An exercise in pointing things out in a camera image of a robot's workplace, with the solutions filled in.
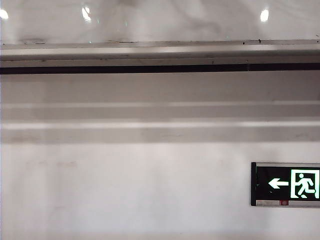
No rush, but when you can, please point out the aluminium whiteboard tray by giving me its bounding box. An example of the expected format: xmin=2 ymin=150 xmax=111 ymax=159
xmin=0 ymin=39 xmax=320 ymax=76

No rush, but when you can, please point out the green emergency exit sign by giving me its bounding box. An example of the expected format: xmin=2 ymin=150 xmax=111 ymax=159
xmin=250 ymin=161 xmax=320 ymax=208

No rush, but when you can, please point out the white whiteboard with aluminium frame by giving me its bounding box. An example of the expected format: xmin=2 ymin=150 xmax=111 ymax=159
xmin=0 ymin=0 xmax=320 ymax=46

